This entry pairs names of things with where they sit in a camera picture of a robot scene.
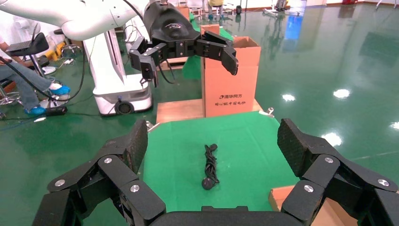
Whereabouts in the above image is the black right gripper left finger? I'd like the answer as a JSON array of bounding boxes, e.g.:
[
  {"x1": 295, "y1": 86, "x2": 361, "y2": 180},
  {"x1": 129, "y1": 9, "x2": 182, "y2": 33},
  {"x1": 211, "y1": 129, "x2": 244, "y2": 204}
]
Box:
[{"x1": 32, "y1": 119, "x2": 167, "y2": 226}]

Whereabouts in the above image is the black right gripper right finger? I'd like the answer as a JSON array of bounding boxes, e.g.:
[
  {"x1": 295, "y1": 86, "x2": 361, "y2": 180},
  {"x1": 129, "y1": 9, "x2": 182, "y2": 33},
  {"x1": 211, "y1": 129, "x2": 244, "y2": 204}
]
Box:
[{"x1": 277, "y1": 118, "x2": 399, "y2": 226}]

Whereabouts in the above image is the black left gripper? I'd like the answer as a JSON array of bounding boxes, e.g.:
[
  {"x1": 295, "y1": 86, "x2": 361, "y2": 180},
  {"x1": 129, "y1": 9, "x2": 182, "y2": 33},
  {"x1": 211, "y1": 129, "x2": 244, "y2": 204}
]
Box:
[{"x1": 128, "y1": 3, "x2": 239, "y2": 88}]

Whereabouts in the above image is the black power cable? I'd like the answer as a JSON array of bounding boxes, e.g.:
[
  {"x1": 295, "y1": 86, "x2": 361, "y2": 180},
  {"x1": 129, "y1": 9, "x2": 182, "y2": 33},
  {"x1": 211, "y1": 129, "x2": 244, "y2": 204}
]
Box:
[{"x1": 201, "y1": 143, "x2": 220, "y2": 191}]

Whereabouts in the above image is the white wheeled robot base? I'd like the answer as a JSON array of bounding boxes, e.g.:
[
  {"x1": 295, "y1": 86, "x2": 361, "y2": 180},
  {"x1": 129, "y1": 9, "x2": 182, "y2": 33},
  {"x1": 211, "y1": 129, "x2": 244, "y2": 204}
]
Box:
[{"x1": 82, "y1": 16, "x2": 153, "y2": 117}]

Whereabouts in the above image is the plain cardboard box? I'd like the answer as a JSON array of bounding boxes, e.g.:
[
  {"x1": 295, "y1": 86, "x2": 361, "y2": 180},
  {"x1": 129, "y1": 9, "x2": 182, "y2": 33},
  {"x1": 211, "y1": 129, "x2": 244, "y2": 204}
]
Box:
[{"x1": 176, "y1": 5, "x2": 191, "y2": 21}]

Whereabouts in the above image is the low open cardboard box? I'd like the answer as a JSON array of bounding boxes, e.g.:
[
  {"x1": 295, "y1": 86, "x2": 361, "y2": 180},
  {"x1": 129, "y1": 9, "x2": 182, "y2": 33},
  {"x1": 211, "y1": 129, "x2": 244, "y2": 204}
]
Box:
[{"x1": 268, "y1": 185, "x2": 359, "y2": 226}]

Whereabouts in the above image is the tall printed cardboard box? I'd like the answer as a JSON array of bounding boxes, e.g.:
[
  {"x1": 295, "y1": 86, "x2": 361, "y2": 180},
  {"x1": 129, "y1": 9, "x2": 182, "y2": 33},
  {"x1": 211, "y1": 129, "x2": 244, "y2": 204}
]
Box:
[{"x1": 200, "y1": 24, "x2": 262, "y2": 118}]

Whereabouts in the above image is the green table cloth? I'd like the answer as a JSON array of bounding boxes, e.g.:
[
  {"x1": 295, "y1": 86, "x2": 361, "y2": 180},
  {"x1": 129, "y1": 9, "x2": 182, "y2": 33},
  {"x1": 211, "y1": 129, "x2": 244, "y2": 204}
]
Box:
[
  {"x1": 142, "y1": 111, "x2": 300, "y2": 213},
  {"x1": 182, "y1": 12, "x2": 234, "y2": 80}
]

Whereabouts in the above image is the person in yellow shirt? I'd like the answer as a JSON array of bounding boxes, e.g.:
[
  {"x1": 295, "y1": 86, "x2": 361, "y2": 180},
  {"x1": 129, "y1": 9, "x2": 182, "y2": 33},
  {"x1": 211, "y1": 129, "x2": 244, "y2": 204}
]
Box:
[{"x1": 207, "y1": 0, "x2": 226, "y2": 20}]

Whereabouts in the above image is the black power adapter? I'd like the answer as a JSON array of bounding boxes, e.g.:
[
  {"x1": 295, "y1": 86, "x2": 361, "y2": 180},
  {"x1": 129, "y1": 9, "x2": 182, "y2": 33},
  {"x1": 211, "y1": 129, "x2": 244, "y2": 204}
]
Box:
[{"x1": 46, "y1": 106, "x2": 68, "y2": 117}]

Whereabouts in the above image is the yellow floor equipment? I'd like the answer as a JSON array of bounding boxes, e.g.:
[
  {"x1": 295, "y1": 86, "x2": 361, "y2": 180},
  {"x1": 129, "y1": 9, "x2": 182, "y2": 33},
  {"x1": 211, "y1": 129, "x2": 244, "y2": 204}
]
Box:
[{"x1": 47, "y1": 42, "x2": 66, "y2": 61}]

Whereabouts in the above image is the black round stool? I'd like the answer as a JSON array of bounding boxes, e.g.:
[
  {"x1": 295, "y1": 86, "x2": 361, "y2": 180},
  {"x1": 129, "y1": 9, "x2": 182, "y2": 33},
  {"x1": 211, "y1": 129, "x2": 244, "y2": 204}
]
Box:
[{"x1": 53, "y1": 28, "x2": 82, "y2": 56}]

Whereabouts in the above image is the seated person in jeans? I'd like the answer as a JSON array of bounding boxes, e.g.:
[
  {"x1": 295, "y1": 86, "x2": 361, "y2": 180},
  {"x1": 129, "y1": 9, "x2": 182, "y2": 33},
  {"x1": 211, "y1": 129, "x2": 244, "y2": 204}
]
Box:
[{"x1": 0, "y1": 34, "x2": 72, "y2": 117}]

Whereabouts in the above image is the black office chair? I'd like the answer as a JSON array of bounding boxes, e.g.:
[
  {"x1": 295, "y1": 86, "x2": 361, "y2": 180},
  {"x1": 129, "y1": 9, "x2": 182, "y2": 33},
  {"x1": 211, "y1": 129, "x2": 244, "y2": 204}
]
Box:
[{"x1": 6, "y1": 31, "x2": 57, "y2": 77}]

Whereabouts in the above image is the grey laptop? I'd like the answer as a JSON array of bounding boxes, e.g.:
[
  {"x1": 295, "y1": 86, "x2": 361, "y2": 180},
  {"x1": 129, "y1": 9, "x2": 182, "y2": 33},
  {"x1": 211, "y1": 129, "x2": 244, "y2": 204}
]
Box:
[{"x1": 5, "y1": 23, "x2": 40, "y2": 53}]

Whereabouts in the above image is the thick black floor cable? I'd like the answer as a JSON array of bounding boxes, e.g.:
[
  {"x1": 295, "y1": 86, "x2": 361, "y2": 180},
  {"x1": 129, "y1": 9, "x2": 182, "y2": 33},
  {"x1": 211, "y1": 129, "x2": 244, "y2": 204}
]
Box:
[{"x1": 0, "y1": 47, "x2": 86, "y2": 104}]

